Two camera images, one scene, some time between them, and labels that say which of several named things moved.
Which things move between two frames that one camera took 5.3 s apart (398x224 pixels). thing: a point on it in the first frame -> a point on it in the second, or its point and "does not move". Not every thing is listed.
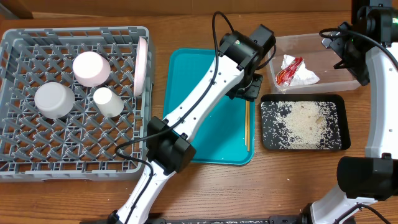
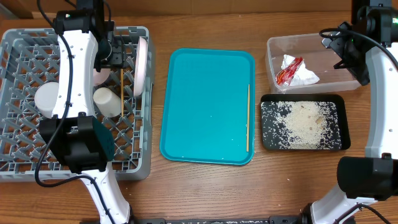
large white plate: (140, 66) does not move
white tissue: (302, 76) does not move
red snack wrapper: (284, 77) does not move
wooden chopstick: (246, 122) -> (122, 91)
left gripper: (252, 93) -> (119, 58)
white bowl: (55, 100) does not move
